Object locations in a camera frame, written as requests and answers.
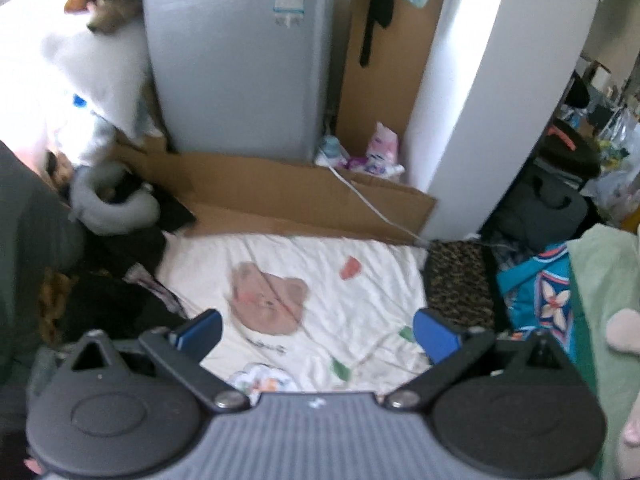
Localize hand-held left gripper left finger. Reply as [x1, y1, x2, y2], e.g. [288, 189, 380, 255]
[52, 309, 251, 411]

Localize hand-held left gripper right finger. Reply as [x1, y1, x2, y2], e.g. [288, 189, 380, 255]
[384, 309, 577, 408]

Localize leopard print garment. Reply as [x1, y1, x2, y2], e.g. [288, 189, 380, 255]
[422, 240, 498, 331]

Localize floral patterned cloth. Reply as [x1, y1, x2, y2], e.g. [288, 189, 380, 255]
[122, 265, 188, 316]

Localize black folded garment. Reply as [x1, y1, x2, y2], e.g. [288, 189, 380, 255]
[480, 245, 503, 328]

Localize blue printed blanket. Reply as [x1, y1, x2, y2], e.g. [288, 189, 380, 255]
[495, 242, 591, 366]

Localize black pointed cloth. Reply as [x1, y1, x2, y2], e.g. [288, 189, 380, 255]
[155, 192, 197, 233]

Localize bear printed bedsheet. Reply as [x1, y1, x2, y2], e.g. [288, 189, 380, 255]
[155, 232, 436, 396]

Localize flat cardboard sheet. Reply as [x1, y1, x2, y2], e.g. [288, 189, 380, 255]
[112, 132, 438, 246]

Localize dark grey bag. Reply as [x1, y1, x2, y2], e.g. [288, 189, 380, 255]
[492, 172, 591, 241]

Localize grey neck pillow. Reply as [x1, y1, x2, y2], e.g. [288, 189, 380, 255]
[67, 162, 161, 236]

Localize light green blanket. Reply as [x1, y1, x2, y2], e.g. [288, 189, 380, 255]
[567, 222, 640, 480]

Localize dark grey garment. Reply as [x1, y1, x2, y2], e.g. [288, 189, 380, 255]
[0, 140, 88, 396]

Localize pink white pack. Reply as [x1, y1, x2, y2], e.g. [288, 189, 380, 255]
[365, 121, 401, 161]

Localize small brown plush toy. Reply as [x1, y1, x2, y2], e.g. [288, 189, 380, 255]
[42, 150, 76, 196]

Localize teal cap bottle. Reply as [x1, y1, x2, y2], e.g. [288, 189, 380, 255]
[317, 135, 351, 166]

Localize white plastic bag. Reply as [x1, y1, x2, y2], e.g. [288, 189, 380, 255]
[50, 95, 121, 168]

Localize upright cardboard sheet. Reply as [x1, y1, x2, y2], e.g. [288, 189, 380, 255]
[335, 0, 453, 171]

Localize clear plastic bags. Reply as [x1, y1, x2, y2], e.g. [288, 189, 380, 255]
[582, 105, 640, 233]

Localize grey wrapped appliance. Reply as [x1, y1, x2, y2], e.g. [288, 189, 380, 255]
[139, 0, 341, 163]

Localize white pillow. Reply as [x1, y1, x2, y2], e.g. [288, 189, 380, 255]
[40, 22, 153, 141]

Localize white cable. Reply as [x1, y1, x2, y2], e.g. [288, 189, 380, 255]
[327, 165, 436, 249]

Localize black bag orange strap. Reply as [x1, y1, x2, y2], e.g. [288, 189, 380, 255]
[537, 120, 603, 181]

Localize black hanging strap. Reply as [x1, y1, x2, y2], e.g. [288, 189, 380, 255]
[359, 0, 398, 68]

